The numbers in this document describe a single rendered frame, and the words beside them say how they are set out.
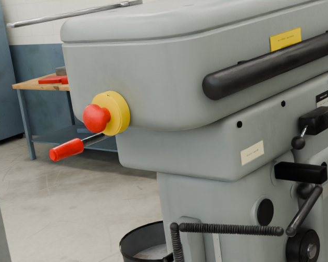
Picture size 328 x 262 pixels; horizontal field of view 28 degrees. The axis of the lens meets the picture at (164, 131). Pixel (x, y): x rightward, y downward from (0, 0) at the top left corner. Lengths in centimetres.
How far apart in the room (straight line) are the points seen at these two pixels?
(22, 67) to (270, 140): 769
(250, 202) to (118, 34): 34
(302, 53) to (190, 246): 34
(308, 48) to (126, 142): 32
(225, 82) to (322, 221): 43
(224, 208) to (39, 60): 735
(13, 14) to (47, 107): 124
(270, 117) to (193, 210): 20
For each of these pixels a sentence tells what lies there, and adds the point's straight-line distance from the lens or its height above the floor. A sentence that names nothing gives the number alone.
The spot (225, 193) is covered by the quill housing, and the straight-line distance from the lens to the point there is 101.
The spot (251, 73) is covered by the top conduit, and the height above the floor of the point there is 179.
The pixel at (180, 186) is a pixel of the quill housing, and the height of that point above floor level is 160.
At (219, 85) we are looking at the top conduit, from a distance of 82.
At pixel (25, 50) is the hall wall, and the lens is 848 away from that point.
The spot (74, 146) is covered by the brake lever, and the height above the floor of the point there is 170.
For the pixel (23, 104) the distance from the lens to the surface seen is 743.
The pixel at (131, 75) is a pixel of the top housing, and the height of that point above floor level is 181.
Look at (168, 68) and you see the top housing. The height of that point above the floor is 182.
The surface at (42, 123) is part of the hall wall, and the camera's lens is 856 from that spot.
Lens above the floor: 195
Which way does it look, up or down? 14 degrees down
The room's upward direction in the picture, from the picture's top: 8 degrees counter-clockwise
